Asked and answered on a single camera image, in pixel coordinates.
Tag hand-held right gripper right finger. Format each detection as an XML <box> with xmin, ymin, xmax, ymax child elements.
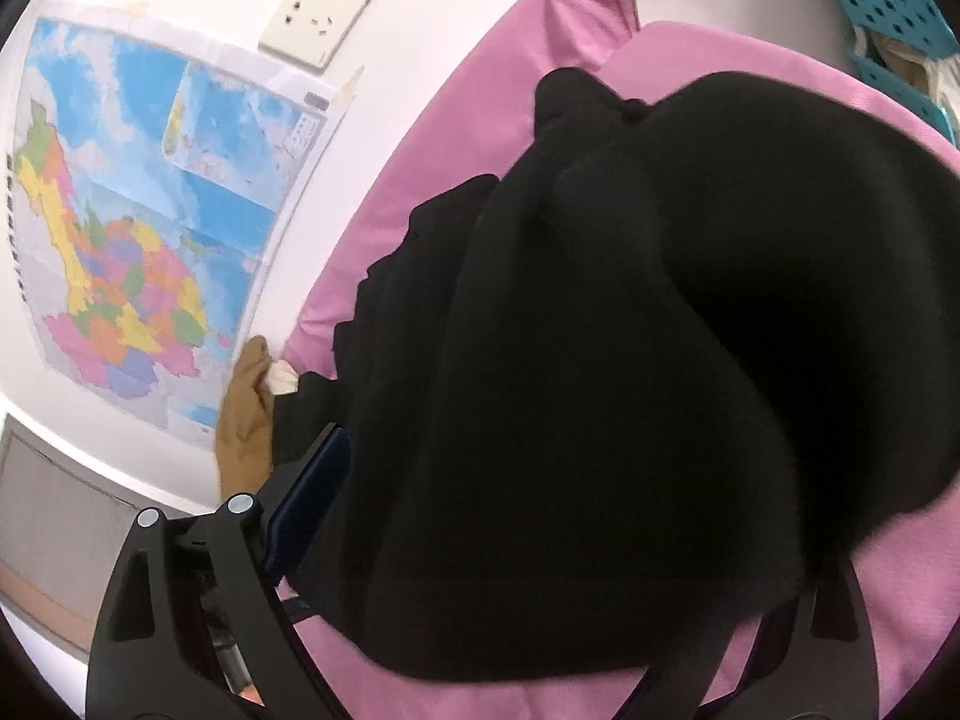
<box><xmin>637</xmin><ymin>555</ymin><xmax>872</xmax><ymax>720</ymax></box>

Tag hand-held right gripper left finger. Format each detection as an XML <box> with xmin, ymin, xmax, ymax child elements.
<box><xmin>86</xmin><ymin>424</ymin><xmax>353</xmax><ymax>720</ymax></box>

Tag black garment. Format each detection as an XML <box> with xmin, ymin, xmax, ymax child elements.
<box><xmin>266</xmin><ymin>67</ymin><xmax>960</xmax><ymax>683</ymax></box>

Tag pink quilt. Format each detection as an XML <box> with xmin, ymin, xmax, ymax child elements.
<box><xmin>285</xmin><ymin>19</ymin><xmax>960</xmax><ymax>720</ymax></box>

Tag brown garment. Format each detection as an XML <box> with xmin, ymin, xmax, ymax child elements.
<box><xmin>216</xmin><ymin>336</ymin><xmax>277</xmax><ymax>500</ymax></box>

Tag pink bed sheet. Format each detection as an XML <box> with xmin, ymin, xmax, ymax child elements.
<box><xmin>283</xmin><ymin>0</ymin><xmax>644</xmax><ymax>385</ymax></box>

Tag off-white crumpled cloth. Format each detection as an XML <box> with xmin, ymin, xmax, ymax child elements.
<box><xmin>853</xmin><ymin>28</ymin><xmax>960</xmax><ymax>115</ymax></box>

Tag grey wall panel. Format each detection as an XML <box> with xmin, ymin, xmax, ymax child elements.
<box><xmin>0</xmin><ymin>420</ymin><xmax>147</xmax><ymax>642</ymax></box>

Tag colourful wall map poster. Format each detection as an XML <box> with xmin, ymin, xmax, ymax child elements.
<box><xmin>0</xmin><ymin>11</ymin><xmax>361</xmax><ymax>452</ymax></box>

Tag white wall socket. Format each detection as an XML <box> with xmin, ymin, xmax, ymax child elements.
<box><xmin>259</xmin><ymin>0</ymin><xmax>370</xmax><ymax>70</ymax></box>

